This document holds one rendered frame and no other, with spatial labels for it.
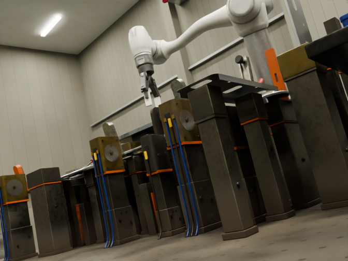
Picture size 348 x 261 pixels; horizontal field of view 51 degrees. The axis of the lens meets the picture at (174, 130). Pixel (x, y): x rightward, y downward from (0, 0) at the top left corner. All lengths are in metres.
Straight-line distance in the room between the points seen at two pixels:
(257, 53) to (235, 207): 0.93
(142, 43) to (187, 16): 8.58
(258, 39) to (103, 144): 0.73
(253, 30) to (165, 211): 0.80
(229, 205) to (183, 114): 0.36
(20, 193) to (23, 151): 10.67
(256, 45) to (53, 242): 1.08
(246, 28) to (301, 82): 0.66
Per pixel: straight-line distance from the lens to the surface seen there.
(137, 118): 11.61
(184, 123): 0.96
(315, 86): 0.87
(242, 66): 1.32
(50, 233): 1.51
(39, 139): 12.74
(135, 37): 1.85
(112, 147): 1.24
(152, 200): 1.27
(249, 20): 1.49
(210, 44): 9.67
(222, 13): 1.71
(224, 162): 0.69
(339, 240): 0.50
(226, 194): 0.69
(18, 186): 1.76
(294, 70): 0.88
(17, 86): 13.10
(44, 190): 1.52
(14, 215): 1.74
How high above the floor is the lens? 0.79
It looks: 11 degrees up
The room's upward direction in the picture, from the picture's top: 13 degrees counter-clockwise
